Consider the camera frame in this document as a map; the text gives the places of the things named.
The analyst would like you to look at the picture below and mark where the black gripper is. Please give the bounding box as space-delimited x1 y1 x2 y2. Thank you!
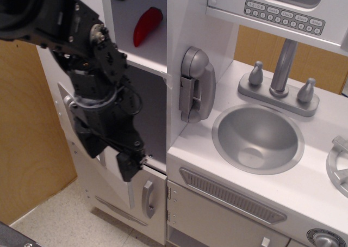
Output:
72 94 146 182

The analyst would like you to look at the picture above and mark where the white fridge door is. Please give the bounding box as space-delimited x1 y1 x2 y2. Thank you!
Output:
35 45 135 209

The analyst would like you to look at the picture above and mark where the silver fridge door handle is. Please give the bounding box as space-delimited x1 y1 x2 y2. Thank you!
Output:
63 95 76 114

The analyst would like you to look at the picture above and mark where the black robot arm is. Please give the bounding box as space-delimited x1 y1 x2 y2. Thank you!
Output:
1 0 145 182

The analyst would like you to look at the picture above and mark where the white lower freezer door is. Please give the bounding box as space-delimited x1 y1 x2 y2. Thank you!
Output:
72 140 167 245

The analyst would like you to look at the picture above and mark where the wooden board panel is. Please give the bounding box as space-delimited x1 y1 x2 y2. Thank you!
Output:
1 41 77 225

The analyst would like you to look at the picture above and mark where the dark grey corner object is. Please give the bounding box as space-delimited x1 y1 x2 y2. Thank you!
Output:
1 222 41 247

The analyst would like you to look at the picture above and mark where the white oven door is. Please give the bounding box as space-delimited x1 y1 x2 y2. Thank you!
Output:
167 181 290 246

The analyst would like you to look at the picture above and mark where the white toy kitchen cabinet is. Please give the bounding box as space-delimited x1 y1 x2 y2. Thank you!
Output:
102 0 347 246

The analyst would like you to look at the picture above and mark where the red toy chili pepper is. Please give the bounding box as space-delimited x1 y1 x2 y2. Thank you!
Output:
133 7 163 47

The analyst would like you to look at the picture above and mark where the silver toy sink basin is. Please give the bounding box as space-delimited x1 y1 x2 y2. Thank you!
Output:
212 105 305 175

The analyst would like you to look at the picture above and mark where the silver left faucet knob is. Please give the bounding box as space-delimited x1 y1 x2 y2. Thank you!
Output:
248 61 263 85

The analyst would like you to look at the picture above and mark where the silver faucet knob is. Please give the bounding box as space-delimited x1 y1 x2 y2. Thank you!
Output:
297 78 316 103
248 61 263 85

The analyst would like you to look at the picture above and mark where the silver toy faucet spout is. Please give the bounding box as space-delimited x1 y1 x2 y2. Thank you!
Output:
270 39 298 97

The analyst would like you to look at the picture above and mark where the silver right faucet knob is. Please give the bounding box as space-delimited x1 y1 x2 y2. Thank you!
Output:
297 78 316 103

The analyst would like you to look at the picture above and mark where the silver stove control knob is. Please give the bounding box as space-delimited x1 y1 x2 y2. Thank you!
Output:
307 229 347 247

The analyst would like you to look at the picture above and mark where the white toy microwave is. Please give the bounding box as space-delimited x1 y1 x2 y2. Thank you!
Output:
207 0 347 55

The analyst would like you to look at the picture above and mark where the silver lower freezer handle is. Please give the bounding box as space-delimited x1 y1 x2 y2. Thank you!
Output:
141 180 155 219

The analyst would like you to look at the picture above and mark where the grey toy wall phone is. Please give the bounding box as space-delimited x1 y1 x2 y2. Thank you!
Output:
179 47 216 123

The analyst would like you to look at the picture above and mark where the grey faucet base plate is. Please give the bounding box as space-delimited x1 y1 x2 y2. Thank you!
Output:
238 73 320 117

